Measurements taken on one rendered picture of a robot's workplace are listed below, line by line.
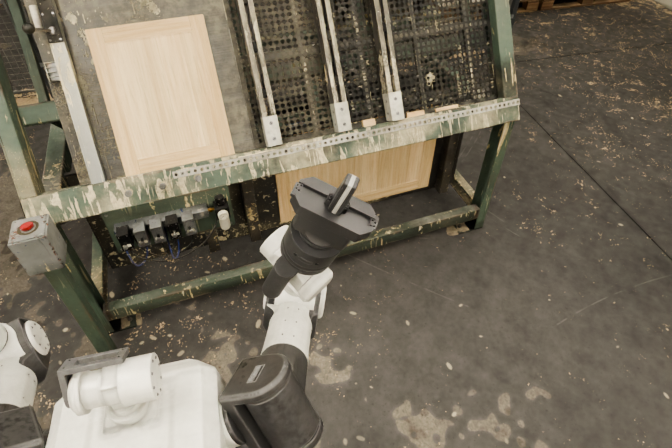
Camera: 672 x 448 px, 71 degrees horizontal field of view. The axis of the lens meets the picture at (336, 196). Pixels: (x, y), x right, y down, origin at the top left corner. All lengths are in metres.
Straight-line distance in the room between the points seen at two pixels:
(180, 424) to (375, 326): 1.75
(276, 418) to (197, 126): 1.42
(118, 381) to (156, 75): 1.46
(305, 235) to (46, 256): 1.38
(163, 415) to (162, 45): 1.50
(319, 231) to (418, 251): 2.17
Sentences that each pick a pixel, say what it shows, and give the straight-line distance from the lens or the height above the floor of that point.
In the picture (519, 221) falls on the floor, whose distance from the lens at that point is 3.14.
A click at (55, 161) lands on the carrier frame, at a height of 0.79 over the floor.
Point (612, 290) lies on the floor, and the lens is 2.99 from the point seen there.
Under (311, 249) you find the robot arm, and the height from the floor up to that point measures 1.59.
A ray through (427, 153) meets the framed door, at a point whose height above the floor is 0.51.
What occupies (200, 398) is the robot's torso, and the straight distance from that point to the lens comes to 0.84.
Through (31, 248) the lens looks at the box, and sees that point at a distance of 1.91.
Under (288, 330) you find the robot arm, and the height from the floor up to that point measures 1.31.
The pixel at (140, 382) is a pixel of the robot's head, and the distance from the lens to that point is 0.75.
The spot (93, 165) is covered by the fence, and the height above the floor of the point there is 0.96.
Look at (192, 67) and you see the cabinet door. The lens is 2.03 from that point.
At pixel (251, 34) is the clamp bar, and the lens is 2.04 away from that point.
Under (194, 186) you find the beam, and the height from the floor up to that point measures 0.83.
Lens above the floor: 2.11
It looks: 43 degrees down
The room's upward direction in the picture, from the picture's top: straight up
